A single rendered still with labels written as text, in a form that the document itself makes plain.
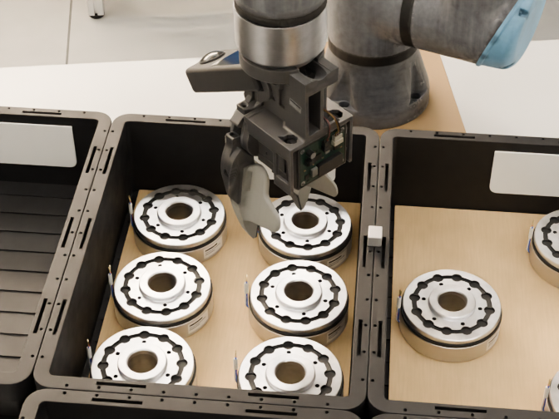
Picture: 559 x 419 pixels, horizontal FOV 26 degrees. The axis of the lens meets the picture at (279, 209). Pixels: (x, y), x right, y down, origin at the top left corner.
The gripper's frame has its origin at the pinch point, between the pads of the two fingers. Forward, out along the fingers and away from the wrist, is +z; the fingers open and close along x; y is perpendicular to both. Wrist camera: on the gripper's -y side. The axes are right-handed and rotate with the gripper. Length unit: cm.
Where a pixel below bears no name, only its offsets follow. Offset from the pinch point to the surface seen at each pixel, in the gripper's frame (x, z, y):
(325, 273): 7.0, 13.9, -0.1
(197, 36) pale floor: 95, 104, -148
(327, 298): 4.7, 13.8, 2.8
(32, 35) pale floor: 62, 103, -176
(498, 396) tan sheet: 10.8, 17.1, 21.3
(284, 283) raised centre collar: 2.3, 13.2, -1.3
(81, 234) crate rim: -12.6, 6.5, -15.0
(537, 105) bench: 64, 32, -18
